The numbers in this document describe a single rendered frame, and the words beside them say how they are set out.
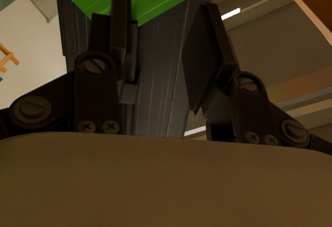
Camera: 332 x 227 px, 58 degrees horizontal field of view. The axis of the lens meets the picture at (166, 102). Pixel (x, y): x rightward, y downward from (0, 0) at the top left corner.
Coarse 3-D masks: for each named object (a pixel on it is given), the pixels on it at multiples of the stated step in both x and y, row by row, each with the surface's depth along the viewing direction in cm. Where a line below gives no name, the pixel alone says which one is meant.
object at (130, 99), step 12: (132, 24) 31; (132, 36) 32; (132, 48) 32; (132, 60) 33; (132, 72) 34; (132, 84) 35; (132, 96) 36; (120, 108) 40; (132, 108) 38; (132, 120) 41
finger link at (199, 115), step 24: (192, 24) 13; (216, 24) 12; (192, 48) 13; (216, 48) 11; (192, 72) 13; (216, 72) 11; (192, 96) 12; (216, 96) 11; (216, 120) 11; (288, 120) 10; (288, 144) 10
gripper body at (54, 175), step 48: (0, 144) 6; (48, 144) 6; (96, 144) 6; (144, 144) 7; (192, 144) 7; (240, 144) 8; (0, 192) 5; (48, 192) 6; (96, 192) 6; (144, 192) 6; (192, 192) 6; (240, 192) 6; (288, 192) 7
